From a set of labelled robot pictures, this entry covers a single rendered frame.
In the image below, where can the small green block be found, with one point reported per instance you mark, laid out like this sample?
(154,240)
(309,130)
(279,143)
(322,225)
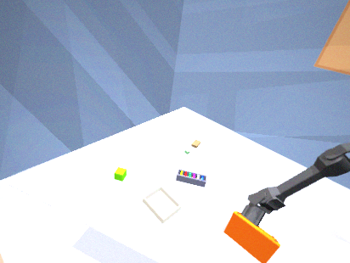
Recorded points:
(120,174)

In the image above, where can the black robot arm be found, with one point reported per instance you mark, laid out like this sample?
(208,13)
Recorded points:
(332,162)

